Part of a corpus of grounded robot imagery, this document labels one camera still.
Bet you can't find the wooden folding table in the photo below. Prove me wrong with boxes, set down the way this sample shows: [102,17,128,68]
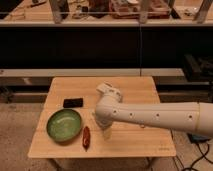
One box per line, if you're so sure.
[28,77,176,160]

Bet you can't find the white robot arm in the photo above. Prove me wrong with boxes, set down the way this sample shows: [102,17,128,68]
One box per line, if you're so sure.
[95,90,213,138]

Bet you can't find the red chili pepper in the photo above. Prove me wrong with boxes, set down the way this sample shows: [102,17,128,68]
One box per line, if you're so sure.
[82,126,90,150]

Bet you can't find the green bowl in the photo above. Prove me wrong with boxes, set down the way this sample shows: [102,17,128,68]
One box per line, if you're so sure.
[46,109,82,143]

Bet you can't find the black foot pedal box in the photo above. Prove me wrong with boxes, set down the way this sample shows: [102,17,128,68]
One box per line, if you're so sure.
[187,133,211,143]

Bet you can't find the black rectangular block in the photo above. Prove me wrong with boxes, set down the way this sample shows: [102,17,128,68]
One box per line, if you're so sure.
[63,98,83,108]

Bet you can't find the black floor cable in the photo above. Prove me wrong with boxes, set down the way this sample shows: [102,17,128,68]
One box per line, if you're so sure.
[173,141,213,171]

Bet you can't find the white cube box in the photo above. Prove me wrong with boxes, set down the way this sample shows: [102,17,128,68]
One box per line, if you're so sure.
[96,83,117,97]

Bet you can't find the red tray on shelf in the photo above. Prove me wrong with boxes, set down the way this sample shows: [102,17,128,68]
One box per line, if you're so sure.
[109,0,171,19]

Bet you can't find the long workbench shelf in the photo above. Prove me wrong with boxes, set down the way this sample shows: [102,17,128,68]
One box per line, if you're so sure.
[0,0,213,27]

